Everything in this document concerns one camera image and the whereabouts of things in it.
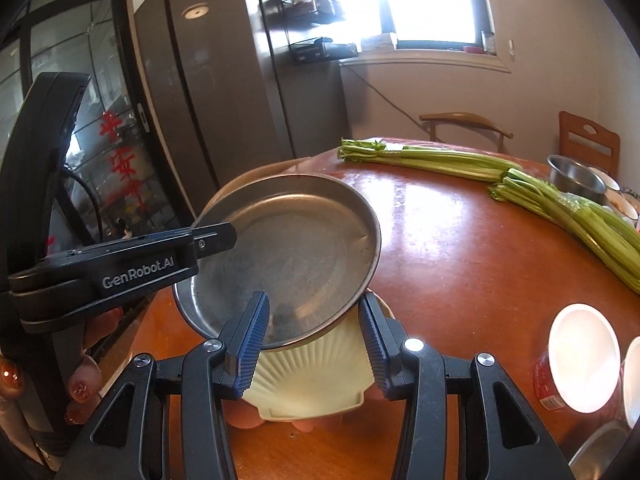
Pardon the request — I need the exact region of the yellow shell-shaped plate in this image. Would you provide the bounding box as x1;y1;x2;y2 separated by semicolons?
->
240;292;396;421

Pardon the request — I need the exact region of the window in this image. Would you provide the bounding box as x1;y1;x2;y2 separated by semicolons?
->
350;0;513;73

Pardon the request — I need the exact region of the black cable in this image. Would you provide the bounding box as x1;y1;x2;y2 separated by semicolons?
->
62;160;106;246

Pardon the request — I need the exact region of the grey refrigerator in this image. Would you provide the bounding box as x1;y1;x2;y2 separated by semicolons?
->
132;0;351;221

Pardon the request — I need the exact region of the person's left hand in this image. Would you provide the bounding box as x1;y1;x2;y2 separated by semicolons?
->
65;306;125;425

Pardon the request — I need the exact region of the long celery bunch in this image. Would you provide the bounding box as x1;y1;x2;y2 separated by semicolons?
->
337;138;523;183

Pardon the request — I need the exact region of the wooden chair with curved back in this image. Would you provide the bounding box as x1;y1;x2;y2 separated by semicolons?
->
419;112;515;153

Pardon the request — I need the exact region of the black wire rack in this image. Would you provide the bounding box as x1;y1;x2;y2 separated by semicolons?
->
252;0;361;66

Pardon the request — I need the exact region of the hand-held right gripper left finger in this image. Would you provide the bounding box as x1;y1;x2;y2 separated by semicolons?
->
55;290;271;480

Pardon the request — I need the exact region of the white ceramic bowl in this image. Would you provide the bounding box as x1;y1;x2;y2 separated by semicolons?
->
587;167;623;206

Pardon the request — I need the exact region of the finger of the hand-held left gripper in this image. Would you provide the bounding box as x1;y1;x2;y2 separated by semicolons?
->
135;223;237;263

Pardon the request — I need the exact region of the large steel bowl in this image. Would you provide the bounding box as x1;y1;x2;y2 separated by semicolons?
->
567;420;633;480

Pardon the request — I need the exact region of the glass sliding door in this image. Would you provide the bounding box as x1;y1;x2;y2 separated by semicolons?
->
0;0;196;256

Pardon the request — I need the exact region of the round steel plate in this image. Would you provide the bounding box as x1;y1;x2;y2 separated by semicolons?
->
172;172;383;352

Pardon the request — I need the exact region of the white and red paper bowl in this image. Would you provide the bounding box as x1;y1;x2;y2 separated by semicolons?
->
620;335;640;428
534;303;623;413

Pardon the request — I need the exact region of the wooden chair with cutout back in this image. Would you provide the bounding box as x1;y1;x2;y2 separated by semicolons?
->
558;111;621;176

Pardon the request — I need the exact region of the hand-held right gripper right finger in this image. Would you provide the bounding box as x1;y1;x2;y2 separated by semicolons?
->
357;291;576;480

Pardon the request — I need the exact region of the thin wall cable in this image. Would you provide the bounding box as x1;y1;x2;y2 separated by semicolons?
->
350;65;436;128

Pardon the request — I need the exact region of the small steel bowl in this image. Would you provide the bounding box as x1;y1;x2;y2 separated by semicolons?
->
546;155;608;206

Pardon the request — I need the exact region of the plastic-wrapped celery bunch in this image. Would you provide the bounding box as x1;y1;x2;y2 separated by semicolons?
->
489;169;640;295

